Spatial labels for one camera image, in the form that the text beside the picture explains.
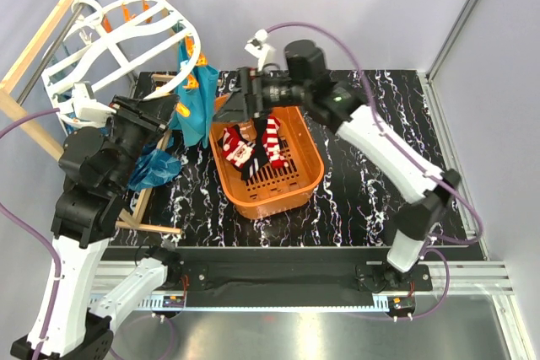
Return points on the metal hanging rod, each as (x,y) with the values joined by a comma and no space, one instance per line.
(51,50)

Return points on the red white striped sock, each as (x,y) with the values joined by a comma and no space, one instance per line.
(267,131)

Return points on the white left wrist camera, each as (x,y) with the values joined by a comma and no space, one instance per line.
(83,109)

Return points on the teal fabric garment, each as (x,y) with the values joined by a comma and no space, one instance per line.
(195,128)

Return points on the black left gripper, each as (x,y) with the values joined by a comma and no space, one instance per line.
(153,114)

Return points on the wooden drying rack frame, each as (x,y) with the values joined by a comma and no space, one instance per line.
(14,110)

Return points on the black sock white stripes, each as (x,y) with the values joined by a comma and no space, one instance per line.
(255,155)

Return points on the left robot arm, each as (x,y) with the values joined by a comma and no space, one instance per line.
(68,325)

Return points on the blue patterned fabric garment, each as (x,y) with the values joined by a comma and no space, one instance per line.
(154,170)

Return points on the orange plastic laundry basket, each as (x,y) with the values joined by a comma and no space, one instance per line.
(271,191)

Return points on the orange clothes clip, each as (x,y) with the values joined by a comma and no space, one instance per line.
(189,45)
(202,61)
(191,82)
(182,110)

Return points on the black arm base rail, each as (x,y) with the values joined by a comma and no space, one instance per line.
(284,278)

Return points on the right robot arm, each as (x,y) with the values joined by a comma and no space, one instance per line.
(427,189)

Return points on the red white santa sock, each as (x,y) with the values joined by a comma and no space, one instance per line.
(235,149)

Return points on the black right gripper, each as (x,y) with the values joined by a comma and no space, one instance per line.
(236,107)

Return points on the white round clip hanger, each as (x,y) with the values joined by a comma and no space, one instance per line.
(120,38)

